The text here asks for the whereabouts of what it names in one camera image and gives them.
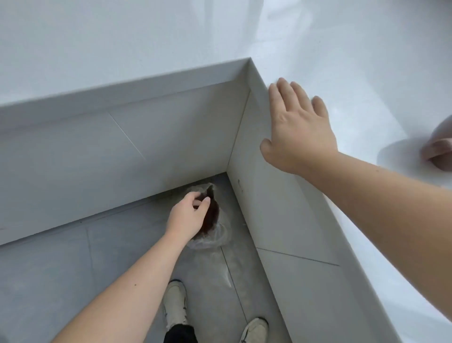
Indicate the person's right hand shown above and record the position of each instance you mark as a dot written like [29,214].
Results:
[300,137]

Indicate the white corner counter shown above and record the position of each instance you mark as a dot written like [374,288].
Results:
[88,155]

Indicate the dark brown bag contents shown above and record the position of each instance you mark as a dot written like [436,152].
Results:
[213,217]

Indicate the person's right thumb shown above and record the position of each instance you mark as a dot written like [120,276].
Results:
[268,151]

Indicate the person's right forearm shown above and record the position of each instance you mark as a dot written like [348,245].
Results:
[381,212]

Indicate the person's white shoe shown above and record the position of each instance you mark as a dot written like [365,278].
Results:
[255,331]
[175,304]

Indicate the person's left thumb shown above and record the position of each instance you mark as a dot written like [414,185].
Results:
[206,207]

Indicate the person's left forearm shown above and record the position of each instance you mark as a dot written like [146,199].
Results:
[141,282]

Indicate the clear plastic bag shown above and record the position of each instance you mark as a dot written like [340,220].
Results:
[220,233]

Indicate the person's left hand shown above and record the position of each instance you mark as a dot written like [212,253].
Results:
[183,221]

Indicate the person's left white shoe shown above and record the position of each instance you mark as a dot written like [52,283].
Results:
[175,304]

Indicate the person's right middle finger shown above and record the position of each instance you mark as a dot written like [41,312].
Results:
[300,99]

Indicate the person's black trouser leg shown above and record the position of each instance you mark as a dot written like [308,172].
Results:
[180,335]

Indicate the person's right white shoe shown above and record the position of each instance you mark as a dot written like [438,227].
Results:
[255,331]

